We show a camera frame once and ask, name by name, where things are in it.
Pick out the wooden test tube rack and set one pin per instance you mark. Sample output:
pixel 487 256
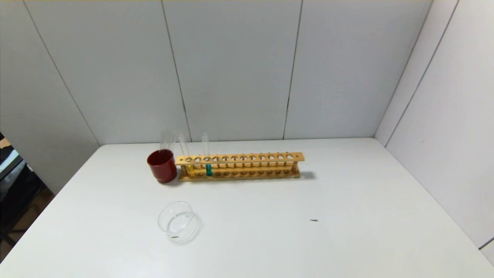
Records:
pixel 239 158

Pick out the clear glass dish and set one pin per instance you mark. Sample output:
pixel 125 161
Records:
pixel 178 222

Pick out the empty glass test tube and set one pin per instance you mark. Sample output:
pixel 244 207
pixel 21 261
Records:
pixel 163 141
pixel 172 141

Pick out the red plastic cup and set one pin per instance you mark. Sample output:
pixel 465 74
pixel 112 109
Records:
pixel 162 168

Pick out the test tube with blue pigment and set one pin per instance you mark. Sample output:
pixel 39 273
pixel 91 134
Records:
pixel 208 170

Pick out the test tube with yellow pigment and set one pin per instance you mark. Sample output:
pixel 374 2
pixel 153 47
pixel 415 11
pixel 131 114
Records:
pixel 190 171

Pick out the black desk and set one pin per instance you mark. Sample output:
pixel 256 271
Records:
pixel 17 193

